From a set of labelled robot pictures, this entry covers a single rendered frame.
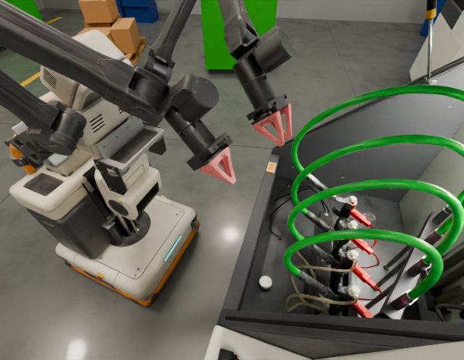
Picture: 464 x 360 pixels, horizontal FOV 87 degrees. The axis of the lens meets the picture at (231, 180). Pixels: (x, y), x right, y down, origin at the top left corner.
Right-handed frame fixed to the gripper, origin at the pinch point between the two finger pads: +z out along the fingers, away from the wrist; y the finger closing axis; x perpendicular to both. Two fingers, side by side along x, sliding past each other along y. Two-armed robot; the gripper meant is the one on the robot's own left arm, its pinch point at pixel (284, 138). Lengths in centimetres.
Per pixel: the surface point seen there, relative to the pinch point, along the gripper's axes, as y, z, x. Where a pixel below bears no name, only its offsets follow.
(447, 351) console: -29.6, 24.5, -20.8
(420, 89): 0.4, 1.9, -26.0
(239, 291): -19.0, 28.7, 21.6
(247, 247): -7.1, 24.0, 22.9
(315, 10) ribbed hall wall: 631, -137, 108
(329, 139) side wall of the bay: 36.3, 13.2, 3.0
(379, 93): -0.5, -0.4, -20.6
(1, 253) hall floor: -34, -14, 215
